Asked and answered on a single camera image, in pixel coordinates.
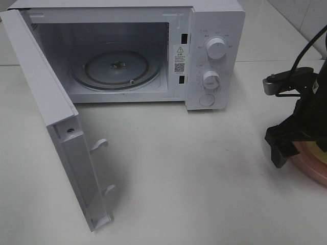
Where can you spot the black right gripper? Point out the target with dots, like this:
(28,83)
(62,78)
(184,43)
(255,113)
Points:
(307,122)

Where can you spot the pink round plate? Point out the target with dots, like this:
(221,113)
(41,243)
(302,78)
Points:
(308,164)

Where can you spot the round white door button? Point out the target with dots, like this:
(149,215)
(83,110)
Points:
(207,100)

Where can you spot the white microwave door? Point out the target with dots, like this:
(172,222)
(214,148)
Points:
(61,120)

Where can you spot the toast sandwich with cheese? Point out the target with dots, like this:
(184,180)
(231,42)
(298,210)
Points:
(317,152)

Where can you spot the lower white timer knob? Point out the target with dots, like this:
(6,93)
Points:
(211,80)

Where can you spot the upper white power knob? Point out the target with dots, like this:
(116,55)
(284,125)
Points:
(216,48)

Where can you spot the white microwave oven body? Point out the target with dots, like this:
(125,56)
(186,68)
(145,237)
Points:
(63,28)

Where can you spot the white warning label sticker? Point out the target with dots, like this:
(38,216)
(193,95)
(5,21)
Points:
(179,59)

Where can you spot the glass microwave turntable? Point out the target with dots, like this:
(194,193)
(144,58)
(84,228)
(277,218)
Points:
(116,67)

